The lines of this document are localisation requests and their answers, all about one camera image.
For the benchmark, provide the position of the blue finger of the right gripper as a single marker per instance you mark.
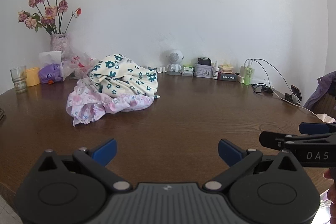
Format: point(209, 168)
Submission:
point(317, 128)
point(278, 141)

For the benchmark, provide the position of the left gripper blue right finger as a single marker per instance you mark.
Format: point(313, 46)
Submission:
point(233, 155)

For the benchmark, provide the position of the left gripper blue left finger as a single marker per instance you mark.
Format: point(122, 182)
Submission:
point(100, 155)

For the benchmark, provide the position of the cream teal flower garment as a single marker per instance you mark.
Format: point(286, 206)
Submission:
point(117, 74)

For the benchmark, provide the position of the person's right hand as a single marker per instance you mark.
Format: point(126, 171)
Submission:
point(331, 192)

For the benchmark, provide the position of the cream cloth on chair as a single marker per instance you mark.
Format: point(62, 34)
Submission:
point(325, 118)

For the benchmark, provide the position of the wooden chair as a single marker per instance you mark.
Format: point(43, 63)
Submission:
point(326, 105)

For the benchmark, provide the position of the phone on black stand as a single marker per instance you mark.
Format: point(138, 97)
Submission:
point(295, 97)

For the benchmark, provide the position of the purple puffer jacket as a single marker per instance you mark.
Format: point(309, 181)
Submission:
point(326, 84)

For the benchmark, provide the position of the pink floral garment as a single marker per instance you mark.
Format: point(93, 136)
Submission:
point(85, 104)

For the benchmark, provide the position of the green spray bottle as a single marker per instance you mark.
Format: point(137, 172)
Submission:
point(249, 70)

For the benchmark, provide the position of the black labelled box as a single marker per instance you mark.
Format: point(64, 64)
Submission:
point(227, 77)

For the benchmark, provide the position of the small white spray bottle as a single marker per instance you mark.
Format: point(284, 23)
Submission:
point(215, 70)

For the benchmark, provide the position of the yellow pink packets stack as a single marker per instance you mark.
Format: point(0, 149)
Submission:
point(226, 68)

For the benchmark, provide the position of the grey decorated tin box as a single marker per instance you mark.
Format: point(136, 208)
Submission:
point(203, 71)

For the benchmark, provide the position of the pink printed plastic bag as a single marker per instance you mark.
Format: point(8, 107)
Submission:
point(77, 66)

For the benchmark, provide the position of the green white small boxes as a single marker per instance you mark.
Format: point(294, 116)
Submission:
point(188, 70)

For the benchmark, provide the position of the black charger adapter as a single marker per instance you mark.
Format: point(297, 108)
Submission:
point(204, 61)

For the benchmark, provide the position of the white phone clamp holder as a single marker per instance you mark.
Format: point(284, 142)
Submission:
point(161, 69)

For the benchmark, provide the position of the yellow cup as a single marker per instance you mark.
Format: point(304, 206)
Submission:
point(32, 77)

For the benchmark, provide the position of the white robot speaker figure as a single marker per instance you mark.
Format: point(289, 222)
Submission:
point(173, 59)

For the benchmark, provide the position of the white tissue box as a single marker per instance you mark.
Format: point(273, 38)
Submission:
point(51, 57)

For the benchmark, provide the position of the clear drinking glass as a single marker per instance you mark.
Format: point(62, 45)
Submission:
point(18, 76)

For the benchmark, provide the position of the pink wrapped vase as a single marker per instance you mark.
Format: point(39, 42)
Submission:
point(59, 42)

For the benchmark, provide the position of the dried pink rose bouquet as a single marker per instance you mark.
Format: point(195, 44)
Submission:
point(48, 15)

